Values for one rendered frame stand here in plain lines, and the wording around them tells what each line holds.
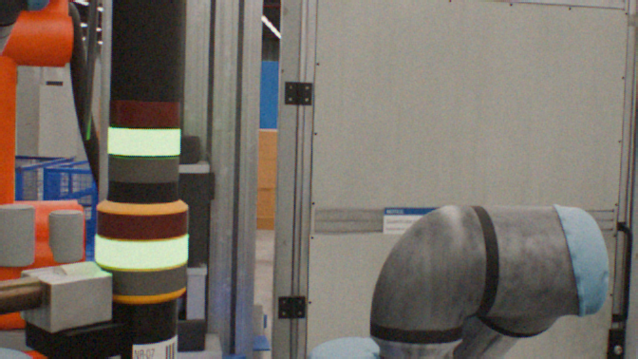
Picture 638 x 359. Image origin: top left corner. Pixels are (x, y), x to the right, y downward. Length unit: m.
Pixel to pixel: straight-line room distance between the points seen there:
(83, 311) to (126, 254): 0.03
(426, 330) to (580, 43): 1.84
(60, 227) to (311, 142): 2.25
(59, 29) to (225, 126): 3.20
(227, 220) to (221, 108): 0.18
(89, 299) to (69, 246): 3.89
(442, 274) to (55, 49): 3.75
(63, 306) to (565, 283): 0.57
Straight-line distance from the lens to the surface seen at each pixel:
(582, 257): 0.81
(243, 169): 1.22
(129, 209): 0.36
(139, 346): 0.37
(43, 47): 4.35
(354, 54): 2.24
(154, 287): 0.36
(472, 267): 0.76
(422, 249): 0.77
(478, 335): 0.94
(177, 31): 0.37
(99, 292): 0.35
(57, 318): 0.35
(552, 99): 2.47
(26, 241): 4.19
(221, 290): 1.25
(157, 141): 0.36
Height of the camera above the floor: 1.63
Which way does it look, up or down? 3 degrees down
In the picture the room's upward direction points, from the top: 2 degrees clockwise
